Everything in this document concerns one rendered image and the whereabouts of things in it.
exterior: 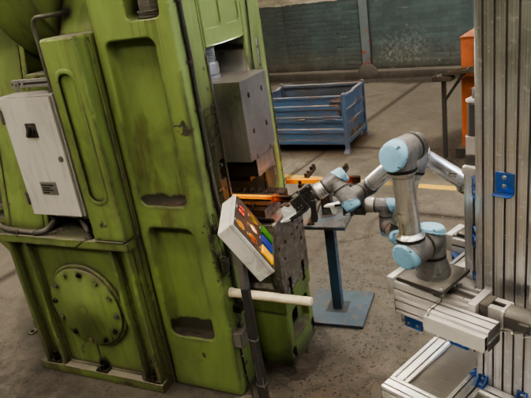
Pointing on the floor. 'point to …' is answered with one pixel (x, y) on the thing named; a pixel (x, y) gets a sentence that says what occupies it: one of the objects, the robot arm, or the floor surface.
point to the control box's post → (252, 328)
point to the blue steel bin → (321, 113)
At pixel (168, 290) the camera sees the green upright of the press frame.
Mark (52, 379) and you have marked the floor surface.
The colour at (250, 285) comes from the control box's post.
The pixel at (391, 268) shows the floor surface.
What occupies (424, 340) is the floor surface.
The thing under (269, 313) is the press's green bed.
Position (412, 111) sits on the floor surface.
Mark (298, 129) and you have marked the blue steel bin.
